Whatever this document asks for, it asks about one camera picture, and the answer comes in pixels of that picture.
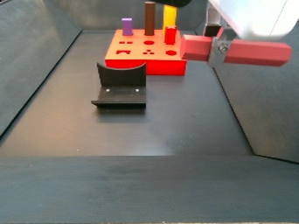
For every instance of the brown cylinder peg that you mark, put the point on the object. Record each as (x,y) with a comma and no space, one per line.
(148,18)

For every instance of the red hexagon peg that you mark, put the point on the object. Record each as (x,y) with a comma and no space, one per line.
(244,52)

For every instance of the yellow notched peg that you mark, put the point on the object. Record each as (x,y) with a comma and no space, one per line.
(168,16)

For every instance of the purple square peg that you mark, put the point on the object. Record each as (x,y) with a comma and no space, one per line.
(127,22)

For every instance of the red shape-sorting block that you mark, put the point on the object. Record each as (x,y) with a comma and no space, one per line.
(129,51)

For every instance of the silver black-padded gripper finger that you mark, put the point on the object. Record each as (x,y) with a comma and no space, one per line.
(211,30)
(220,44)

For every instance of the small red star peg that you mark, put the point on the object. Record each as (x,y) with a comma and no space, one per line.
(170,33)

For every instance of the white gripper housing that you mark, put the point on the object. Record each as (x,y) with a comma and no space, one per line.
(259,20)

